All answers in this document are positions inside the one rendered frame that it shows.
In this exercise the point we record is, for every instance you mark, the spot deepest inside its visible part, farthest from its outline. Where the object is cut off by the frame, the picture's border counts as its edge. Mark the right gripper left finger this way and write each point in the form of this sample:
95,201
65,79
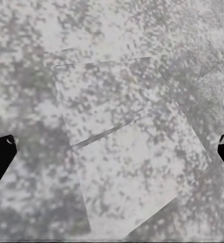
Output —
8,151

